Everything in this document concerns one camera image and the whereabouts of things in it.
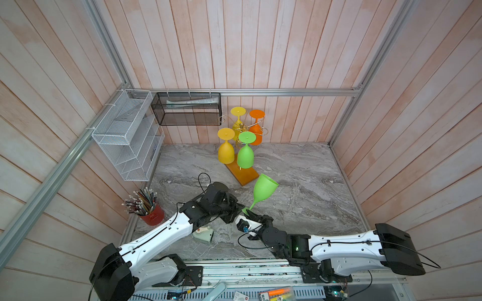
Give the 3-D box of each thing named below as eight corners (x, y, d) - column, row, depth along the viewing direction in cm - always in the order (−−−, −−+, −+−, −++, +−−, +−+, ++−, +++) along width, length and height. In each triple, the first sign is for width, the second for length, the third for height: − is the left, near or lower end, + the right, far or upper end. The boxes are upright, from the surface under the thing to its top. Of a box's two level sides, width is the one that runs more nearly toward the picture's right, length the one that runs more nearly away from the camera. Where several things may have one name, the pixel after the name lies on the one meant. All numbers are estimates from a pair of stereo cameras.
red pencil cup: (137, 227, 88) (117, 210, 74) (145, 206, 95) (128, 186, 81) (163, 227, 88) (149, 210, 74) (169, 206, 95) (157, 186, 81)
